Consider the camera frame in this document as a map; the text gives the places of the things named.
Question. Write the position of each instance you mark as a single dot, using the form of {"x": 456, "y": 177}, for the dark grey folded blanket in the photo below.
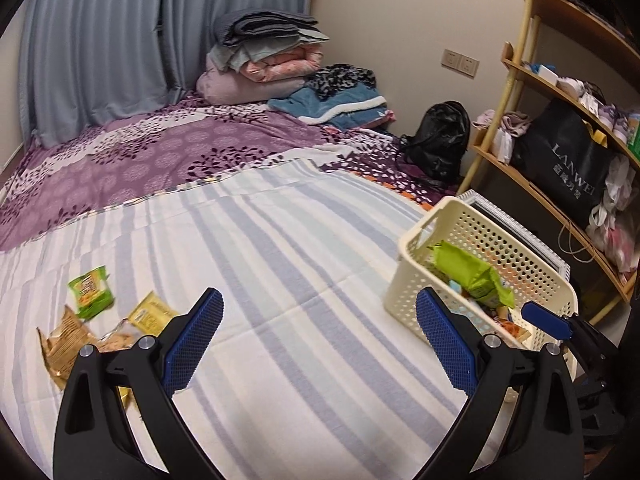
{"x": 260, "y": 22}

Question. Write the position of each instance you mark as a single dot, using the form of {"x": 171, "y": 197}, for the black backpack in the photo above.
{"x": 440, "y": 140}

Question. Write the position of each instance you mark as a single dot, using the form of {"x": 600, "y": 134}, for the blue fleece blanket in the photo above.
{"x": 340, "y": 107}

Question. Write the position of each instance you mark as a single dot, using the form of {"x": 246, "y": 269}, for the green box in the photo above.
{"x": 634, "y": 132}

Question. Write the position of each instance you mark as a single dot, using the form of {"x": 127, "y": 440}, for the small green packet orange label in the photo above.
{"x": 90, "y": 290}

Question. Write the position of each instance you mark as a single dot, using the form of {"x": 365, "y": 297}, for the purple floral bedsheet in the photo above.
{"x": 175, "y": 150}

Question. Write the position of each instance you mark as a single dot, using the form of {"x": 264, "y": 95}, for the cream perforated plastic basket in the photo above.
{"x": 450, "y": 230}

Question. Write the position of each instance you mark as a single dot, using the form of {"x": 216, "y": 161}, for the leopard print cloth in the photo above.
{"x": 340, "y": 77}

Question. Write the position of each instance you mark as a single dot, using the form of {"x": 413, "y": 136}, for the beige wall socket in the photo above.
{"x": 451, "y": 58}
{"x": 469, "y": 66}

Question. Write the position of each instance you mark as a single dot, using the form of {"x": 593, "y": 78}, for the pair of pale shoes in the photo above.
{"x": 612, "y": 117}

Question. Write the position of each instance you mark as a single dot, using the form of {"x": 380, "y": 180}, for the clear biscuit packet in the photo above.
{"x": 118, "y": 338}

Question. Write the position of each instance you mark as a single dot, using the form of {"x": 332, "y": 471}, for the white plastic bags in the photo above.
{"x": 617, "y": 220}

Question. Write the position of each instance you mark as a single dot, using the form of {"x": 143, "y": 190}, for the pink cloth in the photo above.
{"x": 510, "y": 122}

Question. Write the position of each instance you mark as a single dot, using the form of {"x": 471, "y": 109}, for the yellow clear snack packet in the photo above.
{"x": 150, "y": 312}

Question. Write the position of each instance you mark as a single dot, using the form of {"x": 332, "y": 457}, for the pink folded quilt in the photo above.
{"x": 280, "y": 66}

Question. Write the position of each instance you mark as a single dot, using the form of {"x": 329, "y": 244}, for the blue box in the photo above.
{"x": 544, "y": 70}

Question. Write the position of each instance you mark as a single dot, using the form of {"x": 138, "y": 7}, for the lime green snack packet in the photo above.
{"x": 465, "y": 270}

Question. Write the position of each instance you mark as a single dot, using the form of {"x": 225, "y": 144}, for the grey-green folded sheet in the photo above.
{"x": 260, "y": 50}

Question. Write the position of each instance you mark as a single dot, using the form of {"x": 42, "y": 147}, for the black shopping bag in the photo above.
{"x": 560, "y": 160}

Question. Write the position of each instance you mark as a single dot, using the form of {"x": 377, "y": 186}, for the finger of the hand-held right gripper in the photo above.
{"x": 545, "y": 319}

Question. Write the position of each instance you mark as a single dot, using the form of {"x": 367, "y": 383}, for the bamboo shelf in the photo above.
{"x": 525, "y": 85}

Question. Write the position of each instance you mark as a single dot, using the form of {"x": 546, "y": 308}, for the white plastic crate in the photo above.
{"x": 520, "y": 230}

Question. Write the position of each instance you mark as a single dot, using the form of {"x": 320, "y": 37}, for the blue-grey curtain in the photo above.
{"x": 125, "y": 40}

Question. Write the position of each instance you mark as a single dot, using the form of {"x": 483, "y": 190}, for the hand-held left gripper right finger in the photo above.
{"x": 445, "y": 345}

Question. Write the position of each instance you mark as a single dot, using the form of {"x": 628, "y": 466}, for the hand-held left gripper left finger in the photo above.
{"x": 195, "y": 340}

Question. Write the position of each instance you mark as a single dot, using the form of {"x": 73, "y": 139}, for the waffle print snack packet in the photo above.
{"x": 515, "y": 332}

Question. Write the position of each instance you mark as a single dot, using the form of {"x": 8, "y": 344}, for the striped blanket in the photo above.
{"x": 280, "y": 270}

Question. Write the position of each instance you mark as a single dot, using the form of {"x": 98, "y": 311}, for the brown cracker packet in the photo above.
{"x": 60, "y": 347}

